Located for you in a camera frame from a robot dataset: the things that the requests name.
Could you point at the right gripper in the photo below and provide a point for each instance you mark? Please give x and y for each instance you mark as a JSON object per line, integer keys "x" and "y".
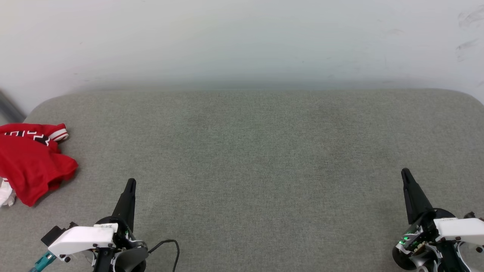
{"x": 421, "y": 234}

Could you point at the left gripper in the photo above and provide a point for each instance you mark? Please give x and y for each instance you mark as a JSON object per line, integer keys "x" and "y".
{"x": 126, "y": 236}

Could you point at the red white short-sleeve shirt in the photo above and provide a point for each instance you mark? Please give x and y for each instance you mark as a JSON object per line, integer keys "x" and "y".
{"x": 30, "y": 166}

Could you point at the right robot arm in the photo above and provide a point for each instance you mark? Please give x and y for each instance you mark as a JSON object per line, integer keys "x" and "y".
{"x": 402, "y": 258}

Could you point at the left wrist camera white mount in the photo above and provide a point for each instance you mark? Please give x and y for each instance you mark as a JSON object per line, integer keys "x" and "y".
{"x": 81, "y": 238}

